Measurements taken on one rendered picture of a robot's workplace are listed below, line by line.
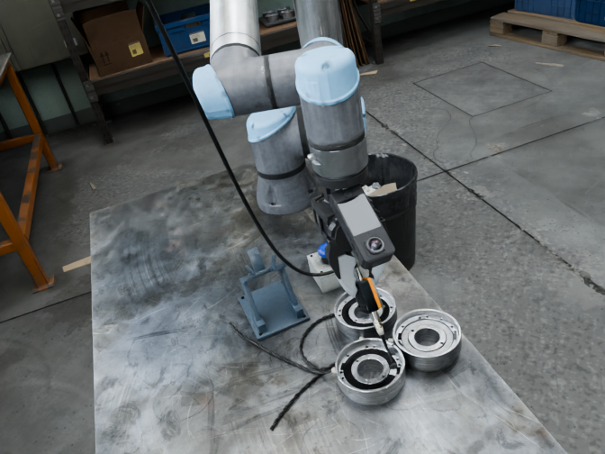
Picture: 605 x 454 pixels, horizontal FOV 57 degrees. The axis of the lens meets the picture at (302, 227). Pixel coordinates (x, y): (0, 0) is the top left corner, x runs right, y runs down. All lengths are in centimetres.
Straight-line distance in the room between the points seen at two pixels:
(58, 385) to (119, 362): 131
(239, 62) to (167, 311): 54
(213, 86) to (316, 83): 17
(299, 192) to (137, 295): 42
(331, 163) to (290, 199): 58
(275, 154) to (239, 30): 45
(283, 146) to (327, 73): 59
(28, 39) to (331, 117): 389
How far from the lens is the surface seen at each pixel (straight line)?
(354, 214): 73
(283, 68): 78
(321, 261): 106
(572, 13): 472
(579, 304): 223
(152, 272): 125
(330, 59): 68
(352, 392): 85
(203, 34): 424
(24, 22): 445
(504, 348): 204
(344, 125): 69
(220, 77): 79
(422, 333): 94
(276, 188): 129
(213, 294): 113
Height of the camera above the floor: 149
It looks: 33 degrees down
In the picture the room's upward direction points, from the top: 12 degrees counter-clockwise
